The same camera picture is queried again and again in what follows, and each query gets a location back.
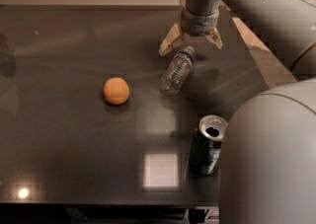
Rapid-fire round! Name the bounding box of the orange ball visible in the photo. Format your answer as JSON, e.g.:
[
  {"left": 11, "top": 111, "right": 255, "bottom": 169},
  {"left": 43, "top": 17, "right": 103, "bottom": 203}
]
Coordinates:
[{"left": 103, "top": 77, "right": 129, "bottom": 106}]

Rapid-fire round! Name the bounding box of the green soda can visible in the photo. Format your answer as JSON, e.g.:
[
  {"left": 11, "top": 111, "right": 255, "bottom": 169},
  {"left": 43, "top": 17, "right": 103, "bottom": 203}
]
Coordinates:
[{"left": 189, "top": 114, "right": 228, "bottom": 176}]

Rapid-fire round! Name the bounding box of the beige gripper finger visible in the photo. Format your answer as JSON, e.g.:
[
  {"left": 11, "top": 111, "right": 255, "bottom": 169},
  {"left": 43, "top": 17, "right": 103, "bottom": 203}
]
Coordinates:
[
  {"left": 159, "top": 23, "right": 184, "bottom": 56},
  {"left": 205, "top": 28, "right": 223, "bottom": 49}
]

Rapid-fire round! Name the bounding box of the clear plastic water bottle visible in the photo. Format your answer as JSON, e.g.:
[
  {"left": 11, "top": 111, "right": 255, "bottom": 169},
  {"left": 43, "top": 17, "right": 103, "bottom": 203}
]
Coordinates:
[{"left": 160, "top": 46, "right": 196, "bottom": 95}]

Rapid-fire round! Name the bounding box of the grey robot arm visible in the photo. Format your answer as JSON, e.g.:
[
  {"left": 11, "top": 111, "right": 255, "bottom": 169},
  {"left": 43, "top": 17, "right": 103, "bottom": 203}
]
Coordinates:
[{"left": 159, "top": 0, "right": 316, "bottom": 224}]

